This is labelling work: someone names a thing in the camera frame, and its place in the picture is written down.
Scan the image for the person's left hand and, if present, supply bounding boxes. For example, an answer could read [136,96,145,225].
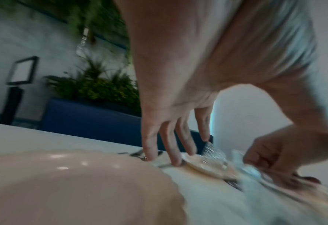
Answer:
[114,0,328,167]

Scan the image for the person's right hand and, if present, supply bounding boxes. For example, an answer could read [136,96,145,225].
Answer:
[243,124,328,192]

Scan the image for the blurred silver cutlery piece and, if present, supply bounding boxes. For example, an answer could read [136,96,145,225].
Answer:
[232,150,328,205]

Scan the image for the cut crystal glass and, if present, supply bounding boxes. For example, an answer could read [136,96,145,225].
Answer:
[201,142,229,170]

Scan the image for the green potted plants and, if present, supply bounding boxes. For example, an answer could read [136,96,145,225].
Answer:
[44,53,142,116]

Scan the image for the small pink saucer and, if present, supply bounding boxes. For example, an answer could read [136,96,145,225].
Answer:
[181,152,238,179]

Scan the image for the white tablecloth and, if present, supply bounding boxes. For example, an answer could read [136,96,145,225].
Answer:
[0,121,328,225]

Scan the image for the hanging green plant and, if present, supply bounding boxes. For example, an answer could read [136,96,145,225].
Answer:
[65,0,131,48]

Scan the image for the silver fork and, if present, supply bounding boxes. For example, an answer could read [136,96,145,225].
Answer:
[119,149,164,162]

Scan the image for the large pink plate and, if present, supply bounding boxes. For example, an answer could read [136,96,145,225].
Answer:
[0,149,187,225]

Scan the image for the black framed sign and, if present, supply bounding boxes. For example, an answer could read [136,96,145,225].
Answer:
[5,56,40,86]

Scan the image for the black sign post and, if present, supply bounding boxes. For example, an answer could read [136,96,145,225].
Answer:
[0,86,24,124]

